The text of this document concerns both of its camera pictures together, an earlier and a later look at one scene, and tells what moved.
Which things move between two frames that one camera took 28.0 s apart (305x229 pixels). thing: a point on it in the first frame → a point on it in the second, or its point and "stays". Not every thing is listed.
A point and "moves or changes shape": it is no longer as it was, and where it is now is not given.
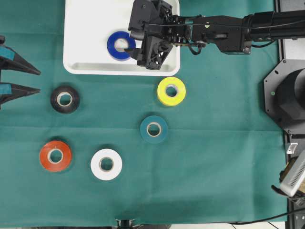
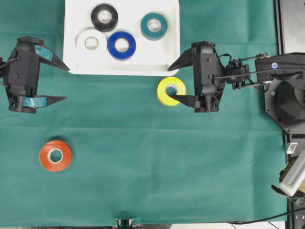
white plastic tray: x=87 y=25 stays
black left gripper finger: x=10 y=91 → x=41 y=100
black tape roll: x=75 y=102 → x=104 y=17
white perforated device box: x=294 y=174 stays
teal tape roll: x=153 y=129 moves or changes shape
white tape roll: x=106 y=164 → x=81 y=38
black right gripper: x=154 y=30 → x=208 y=77
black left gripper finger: x=10 y=59 → x=46 y=55
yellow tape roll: x=167 y=100 stays
